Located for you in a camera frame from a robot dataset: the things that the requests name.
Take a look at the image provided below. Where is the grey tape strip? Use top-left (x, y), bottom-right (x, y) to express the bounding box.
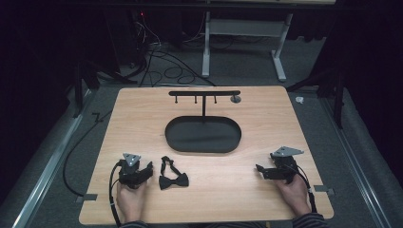
top-left (313, 184), bottom-right (336, 196)
top-left (75, 193), bottom-right (99, 204)

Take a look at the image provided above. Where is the person's left hand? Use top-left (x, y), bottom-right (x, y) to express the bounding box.
top-left (115, 181), bottom-right (148, 224)

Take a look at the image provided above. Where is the black hook rack with tray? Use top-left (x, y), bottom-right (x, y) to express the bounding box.
top-left (163, 89), bottom-right (243, 155)

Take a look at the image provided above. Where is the black metal stand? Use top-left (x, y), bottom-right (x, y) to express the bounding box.
top-left (285, 66), bottom-right (347, 130)
top-left (71, 59), bottom-right (139, 120)

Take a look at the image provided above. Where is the black bow tie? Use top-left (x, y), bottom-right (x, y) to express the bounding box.
top-left (158, 155), bottom-right (190, 191)

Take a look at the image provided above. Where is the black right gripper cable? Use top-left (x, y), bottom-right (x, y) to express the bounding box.
top-left (290, 163), bottom-right (318, 214)

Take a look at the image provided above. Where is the person's right hand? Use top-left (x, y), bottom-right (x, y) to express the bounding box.
top-left (274, 173), bottom-right (313, 219)

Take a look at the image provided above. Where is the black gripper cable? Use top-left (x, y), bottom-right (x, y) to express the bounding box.
top-left (107, 160), bottom-right (125, 228)
top-left (290, 163), bottom-right (318, 214)

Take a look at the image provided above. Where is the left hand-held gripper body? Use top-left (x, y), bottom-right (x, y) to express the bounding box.
top-left (117, 152), bottom-right (149, 190)

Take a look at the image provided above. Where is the long black floor cable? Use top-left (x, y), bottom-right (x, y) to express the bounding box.
top-left (62, 108), bottom-right (114, 198)

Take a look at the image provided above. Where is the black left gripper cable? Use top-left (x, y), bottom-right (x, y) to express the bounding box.
top-left (107, 160), bottom-right (125, 228)

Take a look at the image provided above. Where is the tangle of black floor cables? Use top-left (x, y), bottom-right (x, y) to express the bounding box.
top-left (128, 11), bottom-right (218, 88)

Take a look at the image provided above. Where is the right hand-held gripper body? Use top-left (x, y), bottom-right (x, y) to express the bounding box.
top-left (269, 145), bottom-right (305, 185)

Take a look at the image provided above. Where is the white desk frame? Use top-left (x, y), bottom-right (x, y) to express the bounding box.
top-left (201, 10), bottom-right (295, 83)

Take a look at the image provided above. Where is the aluminium floor rail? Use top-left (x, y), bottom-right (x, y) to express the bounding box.
top-left (318, 94), bottom-right (395, 228)
top-left (11, 88), bottom-right (97, 228)

